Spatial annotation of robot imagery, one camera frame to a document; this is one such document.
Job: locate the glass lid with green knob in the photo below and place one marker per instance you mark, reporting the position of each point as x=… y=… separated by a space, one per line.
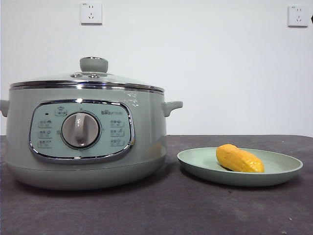
x=94 y=64

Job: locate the pale green electric steamer pot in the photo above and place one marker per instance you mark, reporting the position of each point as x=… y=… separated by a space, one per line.
x=146 y=122

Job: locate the pale green round plate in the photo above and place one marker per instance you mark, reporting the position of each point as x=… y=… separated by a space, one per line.
x=200 y=159

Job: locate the white wall socket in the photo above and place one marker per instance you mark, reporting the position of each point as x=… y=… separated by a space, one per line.
x=91 y=13
x=297 y=16

